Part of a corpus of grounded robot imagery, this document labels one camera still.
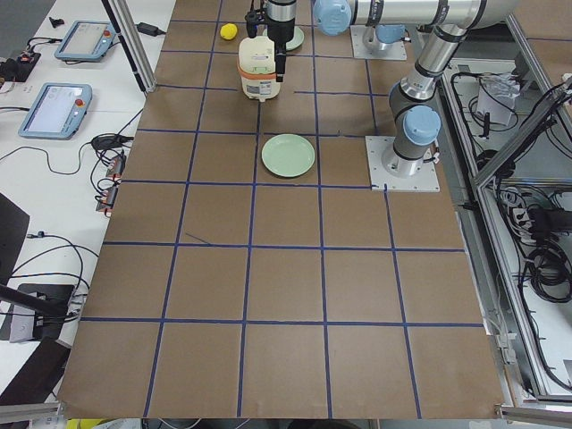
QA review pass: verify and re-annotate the teach pendant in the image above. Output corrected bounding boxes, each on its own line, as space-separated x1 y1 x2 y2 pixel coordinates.
18 82 93 140
55 21 116 62

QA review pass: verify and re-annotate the yellow toy bell pepper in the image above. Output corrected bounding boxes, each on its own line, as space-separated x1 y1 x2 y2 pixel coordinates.
219 23 239 41

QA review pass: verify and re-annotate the green plate near arm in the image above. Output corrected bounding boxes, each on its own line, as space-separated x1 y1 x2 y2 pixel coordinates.
263 23 305 53
261 134 315 178

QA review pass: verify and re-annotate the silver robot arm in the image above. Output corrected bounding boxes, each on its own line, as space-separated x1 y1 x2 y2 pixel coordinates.
382 24 467 178
245 1 517 91

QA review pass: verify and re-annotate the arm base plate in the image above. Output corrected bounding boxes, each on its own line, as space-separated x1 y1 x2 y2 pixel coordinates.
365 136 441 193
350 24 407 61

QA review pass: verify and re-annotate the white rice cooker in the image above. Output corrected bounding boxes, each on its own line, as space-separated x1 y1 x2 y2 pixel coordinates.
237 36 281 102

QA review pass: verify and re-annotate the upper teach pendant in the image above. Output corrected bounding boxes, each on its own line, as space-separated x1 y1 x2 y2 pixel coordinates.
55 21 116 62

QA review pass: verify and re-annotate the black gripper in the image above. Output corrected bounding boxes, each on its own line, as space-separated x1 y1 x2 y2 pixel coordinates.
245 11 295 82

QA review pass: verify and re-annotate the aluminium frame post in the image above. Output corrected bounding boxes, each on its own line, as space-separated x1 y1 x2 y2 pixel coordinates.
101 0 156 94

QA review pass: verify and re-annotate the lower teach pendant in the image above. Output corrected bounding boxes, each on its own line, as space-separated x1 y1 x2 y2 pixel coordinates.
18 82 93 140

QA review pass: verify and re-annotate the black power adapter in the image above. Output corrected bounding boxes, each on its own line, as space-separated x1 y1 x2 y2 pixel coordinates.
136 22 165 37

